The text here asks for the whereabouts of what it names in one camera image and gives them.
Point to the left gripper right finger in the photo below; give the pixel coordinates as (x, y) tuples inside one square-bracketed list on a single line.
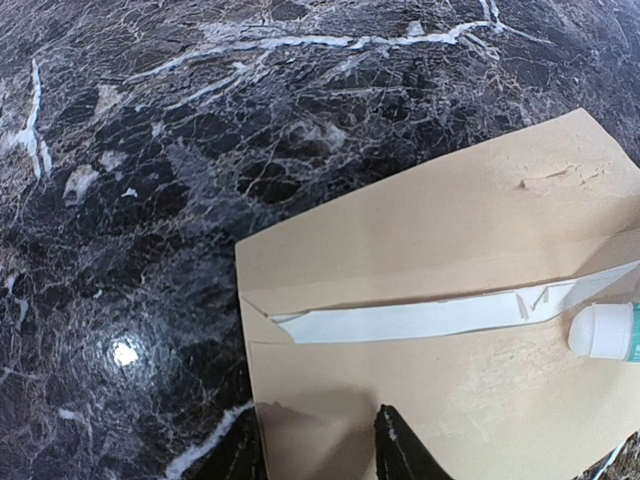
[(399, 453)]

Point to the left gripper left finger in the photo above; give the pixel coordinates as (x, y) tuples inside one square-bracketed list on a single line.
[(238, 455)]

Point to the brown paper envelope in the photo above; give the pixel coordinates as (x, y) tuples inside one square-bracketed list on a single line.
[(447, 292)]

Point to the cream decorated letter paper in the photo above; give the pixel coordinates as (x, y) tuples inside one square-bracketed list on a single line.
[(506, 308)]

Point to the green white glue stick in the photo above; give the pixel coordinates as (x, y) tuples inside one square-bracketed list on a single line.
[(606, 331)]

